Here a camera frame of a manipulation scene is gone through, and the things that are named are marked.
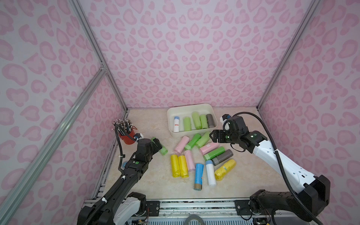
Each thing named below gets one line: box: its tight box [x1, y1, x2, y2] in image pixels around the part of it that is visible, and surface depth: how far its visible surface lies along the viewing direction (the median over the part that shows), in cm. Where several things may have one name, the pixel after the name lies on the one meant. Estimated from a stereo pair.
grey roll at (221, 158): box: [211, 149, 234, 166], surface depth 90 cm
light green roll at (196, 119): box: [191, 111, 203, 130], surface depth 110 cm
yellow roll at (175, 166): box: [170, 154, 181, 178], surface depth 87 cm
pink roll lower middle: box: [183, 150, 196, 172], surface depth 90 cm
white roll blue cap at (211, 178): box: [205, 159, 218, 187], surface depth 84 cm
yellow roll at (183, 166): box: [178, 155, 189, 179], surface depth 87 cm
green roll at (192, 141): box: [184, 133, 202, 151], surface depth 98 cm
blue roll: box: [193, 163, 204, 191], surface depth 83 cm
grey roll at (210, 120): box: [206, 113, 215, 128], surface depth 109 cm
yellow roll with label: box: [214, 158, 237, 182], surface depth 85 cm
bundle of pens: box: [111, 118, 133, 137], surface depth 90 cm
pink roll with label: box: [199, 142, 220, 156], surface depth 94 cm
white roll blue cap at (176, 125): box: [173, 116, 180, 133], surface depth 106 cm
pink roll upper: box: [174, 135, 190, 155], surface depth 98 cm
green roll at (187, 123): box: [183, 116, 192, 132], surface depth 109 cm
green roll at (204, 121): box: [199, 114, 209, 129], surface depth 108 cm
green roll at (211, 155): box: [203, 146, 226, 161], surface depth 92 cm
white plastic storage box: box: [166, 103, 219, 138], surface depth 111 cm
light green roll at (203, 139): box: [195, 131, 211, 149], surface depth 97 cm
